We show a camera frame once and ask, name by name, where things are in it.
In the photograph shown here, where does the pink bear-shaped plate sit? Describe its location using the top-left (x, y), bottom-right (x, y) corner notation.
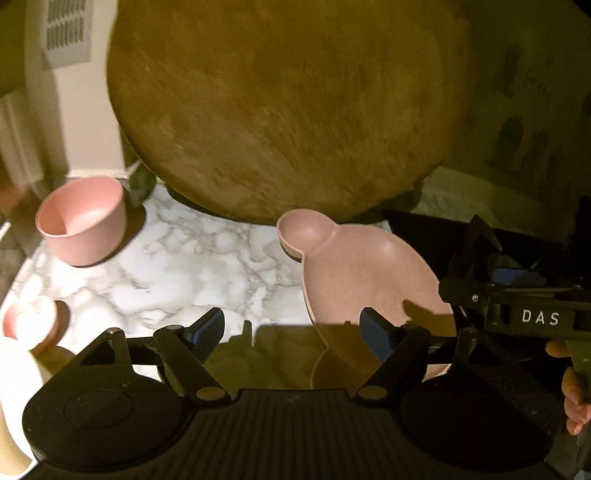
top-left (276, 209), bottom-right (456, 389)

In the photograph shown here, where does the person's right hand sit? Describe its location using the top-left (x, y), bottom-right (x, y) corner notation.
top-left (561, 366), bottom-right (590, 436)

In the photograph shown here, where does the black induction cooktop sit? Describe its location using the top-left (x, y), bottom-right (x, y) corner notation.
top-left (386, 210), bottom-right (590, 290)

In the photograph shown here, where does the small pink heart dish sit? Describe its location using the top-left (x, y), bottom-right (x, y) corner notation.
top-left (1, 296), bottom-right (70, 356)

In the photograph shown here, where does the cream round bowl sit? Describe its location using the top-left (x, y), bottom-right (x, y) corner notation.
top-left (1, 337), bottom-right (74, 479)

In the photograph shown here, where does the pink round bowl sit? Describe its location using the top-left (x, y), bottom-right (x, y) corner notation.
top-left (35, 176), bottom-right (127, 267)

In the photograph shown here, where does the round wooden cutting board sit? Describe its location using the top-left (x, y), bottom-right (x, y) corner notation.
top-left (107, 1), bottom-right (473, 224)

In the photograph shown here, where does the grey wall vent grille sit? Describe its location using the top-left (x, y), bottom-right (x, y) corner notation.
top-left (41, 0), bottom-right (93, 69)

